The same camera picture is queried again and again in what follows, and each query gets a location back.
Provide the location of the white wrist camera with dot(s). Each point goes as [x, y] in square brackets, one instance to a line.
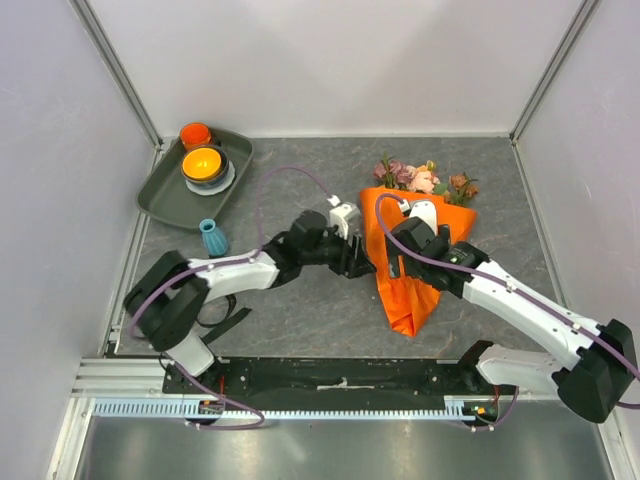
[425, 210]
[343, 217]

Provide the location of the orange plastic cup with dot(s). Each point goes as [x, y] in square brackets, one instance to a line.
[195, 135]

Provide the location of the black ribbon with gold text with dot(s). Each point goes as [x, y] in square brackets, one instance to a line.
[231, 319]

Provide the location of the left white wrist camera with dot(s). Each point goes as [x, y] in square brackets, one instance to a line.
[343, 217]

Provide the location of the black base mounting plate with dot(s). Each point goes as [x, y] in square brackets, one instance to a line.
[243, 377]

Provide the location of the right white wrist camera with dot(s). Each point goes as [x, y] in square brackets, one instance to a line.
[425, 210]

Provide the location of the orange flower bouquet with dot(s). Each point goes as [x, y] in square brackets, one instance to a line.
[408, 303]

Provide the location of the grey green plastic tray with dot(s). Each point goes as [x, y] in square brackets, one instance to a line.
[165, 196]

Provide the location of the left aluminium frame post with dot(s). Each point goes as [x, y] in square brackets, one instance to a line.
[101, 41]

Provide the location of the dark grey bowl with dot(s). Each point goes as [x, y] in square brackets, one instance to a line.
[218, 178]

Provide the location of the white plate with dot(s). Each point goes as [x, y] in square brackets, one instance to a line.
[208, 190]

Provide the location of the right aluminium frame post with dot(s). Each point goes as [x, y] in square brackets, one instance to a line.
[577, 25]

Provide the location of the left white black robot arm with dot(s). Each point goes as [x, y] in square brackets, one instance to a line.
[165, 304]

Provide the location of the aluminium frame post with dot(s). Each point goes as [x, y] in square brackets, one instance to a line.
[101, 41]
[577, 25]

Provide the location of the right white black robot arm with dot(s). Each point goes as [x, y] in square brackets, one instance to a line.
[588, 365]

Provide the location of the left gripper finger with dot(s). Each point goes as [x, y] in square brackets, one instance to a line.
[359, 248]
[357, 270]

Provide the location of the blue ribbed vase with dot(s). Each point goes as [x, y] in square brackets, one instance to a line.
[214, 240]

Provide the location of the grey slotted cable duct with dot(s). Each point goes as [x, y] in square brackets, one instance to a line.
[198, 410]

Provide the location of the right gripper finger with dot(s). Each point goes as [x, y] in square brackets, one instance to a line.
[440, 281]
[394, 256]

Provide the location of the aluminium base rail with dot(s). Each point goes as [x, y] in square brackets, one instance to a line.
[118, 377]

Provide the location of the orange bowl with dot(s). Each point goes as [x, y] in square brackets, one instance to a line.
[202, 164]

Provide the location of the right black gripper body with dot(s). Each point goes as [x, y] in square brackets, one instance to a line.
[413, 270]

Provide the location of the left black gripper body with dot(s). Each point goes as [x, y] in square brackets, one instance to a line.
[337, 257]

